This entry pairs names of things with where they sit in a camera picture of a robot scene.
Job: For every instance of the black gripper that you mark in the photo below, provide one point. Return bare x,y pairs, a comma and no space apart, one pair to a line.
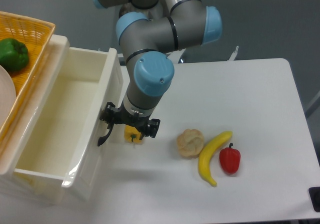
112,115

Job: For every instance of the black top drawer handle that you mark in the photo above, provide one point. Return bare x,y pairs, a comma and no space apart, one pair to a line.
103,139

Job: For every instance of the white drawer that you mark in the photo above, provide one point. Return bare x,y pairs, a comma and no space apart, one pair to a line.
62,155

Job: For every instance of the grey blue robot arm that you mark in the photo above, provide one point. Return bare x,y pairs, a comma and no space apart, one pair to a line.
146,35

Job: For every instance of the white drawer cabinet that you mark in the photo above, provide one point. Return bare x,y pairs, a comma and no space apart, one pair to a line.
27,116

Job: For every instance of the yellow bell pepper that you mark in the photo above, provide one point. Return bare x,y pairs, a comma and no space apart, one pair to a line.
132,135

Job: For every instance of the bread roll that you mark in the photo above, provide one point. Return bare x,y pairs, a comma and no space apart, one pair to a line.
190,143

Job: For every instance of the yellow banana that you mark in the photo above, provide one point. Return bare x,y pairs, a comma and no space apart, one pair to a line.
207,154

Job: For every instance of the red bell pepper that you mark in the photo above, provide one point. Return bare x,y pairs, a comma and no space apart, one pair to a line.
229,159

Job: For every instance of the white plate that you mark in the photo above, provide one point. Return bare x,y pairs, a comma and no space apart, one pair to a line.
7,96

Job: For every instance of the yellow woven basket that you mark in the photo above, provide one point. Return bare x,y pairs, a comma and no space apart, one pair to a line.
29,38

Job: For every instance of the green bell pepper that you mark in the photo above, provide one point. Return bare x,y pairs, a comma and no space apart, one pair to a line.
14,55

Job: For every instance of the black object at table edge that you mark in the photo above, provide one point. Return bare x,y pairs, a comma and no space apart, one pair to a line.
314,193

